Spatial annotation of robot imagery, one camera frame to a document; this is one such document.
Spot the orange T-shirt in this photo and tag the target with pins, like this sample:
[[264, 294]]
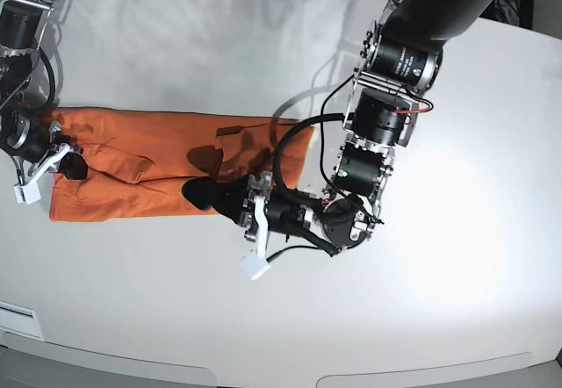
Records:
[[138, 161]]

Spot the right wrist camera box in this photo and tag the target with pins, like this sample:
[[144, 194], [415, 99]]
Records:
[[27, 193]]

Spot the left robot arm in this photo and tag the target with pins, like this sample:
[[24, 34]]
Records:
[[401, 56]]

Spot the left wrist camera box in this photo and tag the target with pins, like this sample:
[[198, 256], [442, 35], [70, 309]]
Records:
[[254, 265]]

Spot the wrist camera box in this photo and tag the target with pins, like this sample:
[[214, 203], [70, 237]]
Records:
[[27, 193], [254, 265]]

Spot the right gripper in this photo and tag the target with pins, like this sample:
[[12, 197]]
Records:
[[43, 150]]

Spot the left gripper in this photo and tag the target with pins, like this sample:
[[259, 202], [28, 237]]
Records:
[[243, 200]]

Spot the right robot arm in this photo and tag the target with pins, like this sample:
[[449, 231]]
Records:
[[22, 26]]

